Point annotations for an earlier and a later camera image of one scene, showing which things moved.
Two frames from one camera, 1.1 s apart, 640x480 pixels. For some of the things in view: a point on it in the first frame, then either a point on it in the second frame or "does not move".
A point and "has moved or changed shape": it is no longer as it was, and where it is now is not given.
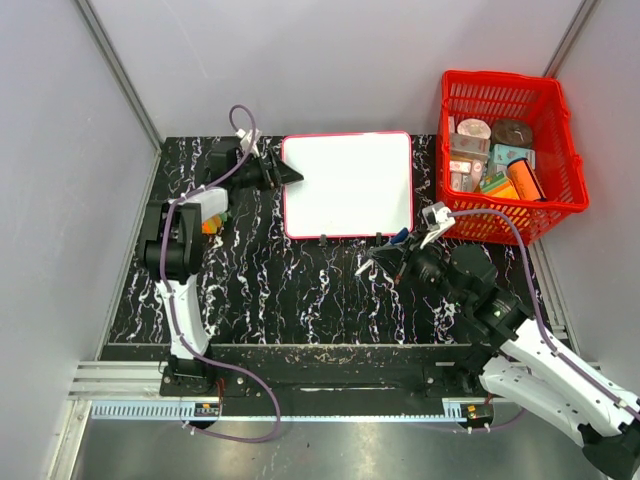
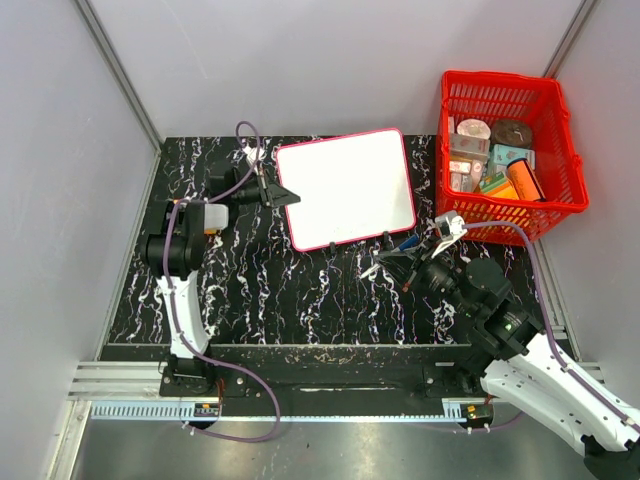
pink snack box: [469, 147] does not move
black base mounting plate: [326, 381] does not move
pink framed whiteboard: [353, 185] does not move
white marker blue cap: [401, 235] has moved or changed shape
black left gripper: [286, 175] -> [278, 196]
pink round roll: [474, 127] does not move
